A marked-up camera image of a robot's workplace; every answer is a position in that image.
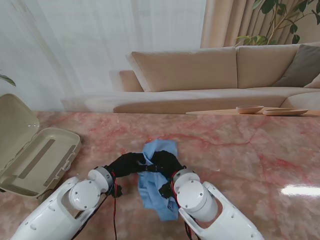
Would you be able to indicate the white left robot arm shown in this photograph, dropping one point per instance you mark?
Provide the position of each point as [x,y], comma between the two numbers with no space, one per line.
[62,207]

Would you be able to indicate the grey sofa cushion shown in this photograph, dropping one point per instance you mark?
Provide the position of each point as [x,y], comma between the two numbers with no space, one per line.
[302,67]

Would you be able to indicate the beige pleated curtain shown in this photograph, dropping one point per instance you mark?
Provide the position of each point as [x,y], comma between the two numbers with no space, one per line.
[225,22]

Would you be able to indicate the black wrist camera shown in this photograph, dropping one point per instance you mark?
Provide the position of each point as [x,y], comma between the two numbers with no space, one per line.
[118,191]
[165,191]

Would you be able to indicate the cream sofa cushion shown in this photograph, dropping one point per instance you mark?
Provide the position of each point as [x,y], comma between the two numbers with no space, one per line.
[315,83]

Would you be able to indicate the flat wooden tray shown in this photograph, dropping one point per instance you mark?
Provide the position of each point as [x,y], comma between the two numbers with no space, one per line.
[285,112]

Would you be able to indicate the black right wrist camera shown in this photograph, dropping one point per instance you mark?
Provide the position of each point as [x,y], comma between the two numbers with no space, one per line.
[165,191]

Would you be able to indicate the tall green leafy plant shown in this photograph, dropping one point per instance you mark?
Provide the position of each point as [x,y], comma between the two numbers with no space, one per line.
[280,22]

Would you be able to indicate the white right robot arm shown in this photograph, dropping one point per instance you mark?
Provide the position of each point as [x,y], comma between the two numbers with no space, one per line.
[212,207]

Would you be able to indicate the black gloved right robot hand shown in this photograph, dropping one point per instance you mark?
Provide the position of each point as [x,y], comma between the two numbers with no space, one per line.
[167,162]

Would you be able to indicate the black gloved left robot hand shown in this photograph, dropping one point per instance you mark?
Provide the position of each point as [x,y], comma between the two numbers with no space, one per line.
[127,163]

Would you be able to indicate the beige hard-shell suitcase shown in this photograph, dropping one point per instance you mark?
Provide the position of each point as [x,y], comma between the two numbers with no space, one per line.
[32,160]

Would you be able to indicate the single green plant leaf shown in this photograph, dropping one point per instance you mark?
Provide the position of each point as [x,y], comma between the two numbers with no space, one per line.
[8,80]

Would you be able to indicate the beige sectional sofa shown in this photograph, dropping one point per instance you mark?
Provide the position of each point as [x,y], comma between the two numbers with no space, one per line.
[190,72]

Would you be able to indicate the white sheer curtain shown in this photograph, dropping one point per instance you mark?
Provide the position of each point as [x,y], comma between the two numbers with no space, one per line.
[87,45]

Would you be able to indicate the light blue button shirt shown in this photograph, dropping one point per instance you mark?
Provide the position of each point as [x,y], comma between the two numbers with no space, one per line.
[152,192]

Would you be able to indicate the round wooden bowl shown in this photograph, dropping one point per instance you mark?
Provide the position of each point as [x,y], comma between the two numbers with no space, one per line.
[250,109]

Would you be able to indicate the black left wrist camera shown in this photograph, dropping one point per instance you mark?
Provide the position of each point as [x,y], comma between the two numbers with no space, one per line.
[118,191]

